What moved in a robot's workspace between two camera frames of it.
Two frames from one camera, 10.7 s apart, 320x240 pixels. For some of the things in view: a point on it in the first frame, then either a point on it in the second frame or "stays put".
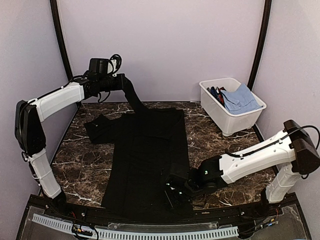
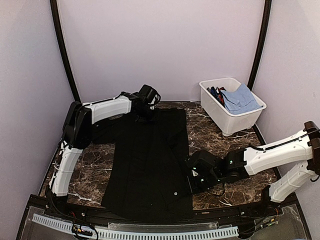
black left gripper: (120, 83) -> (141, 119)
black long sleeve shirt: (148, 145) stays put
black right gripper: (173, 201) -> (193, 188)
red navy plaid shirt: (217, 94) stays put
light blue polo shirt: (239, 100) stays put
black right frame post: (260, 44) stays put
